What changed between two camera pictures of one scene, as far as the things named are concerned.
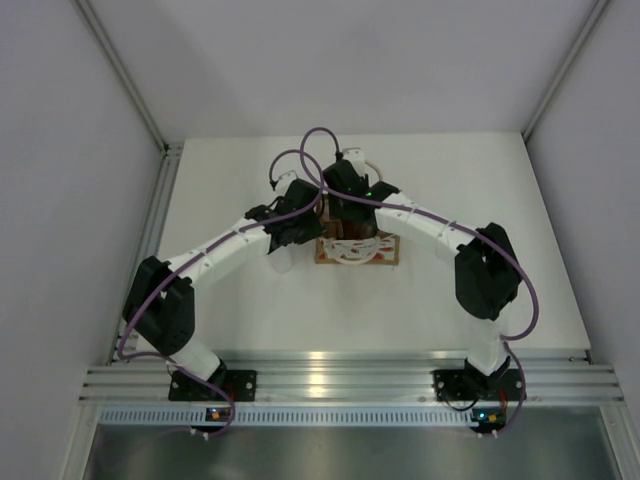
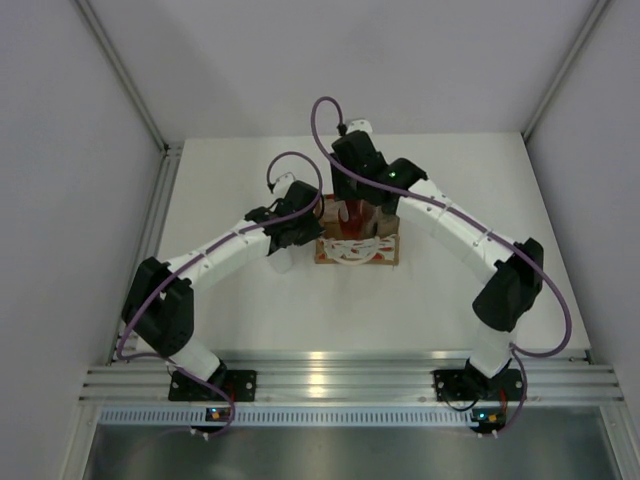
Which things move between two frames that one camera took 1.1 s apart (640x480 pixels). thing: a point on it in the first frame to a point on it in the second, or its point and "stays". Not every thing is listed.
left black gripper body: (309, 227) stays
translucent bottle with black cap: (282, 260) stays
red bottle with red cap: (353, 229) stays
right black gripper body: (337, 208) to (345, 185)
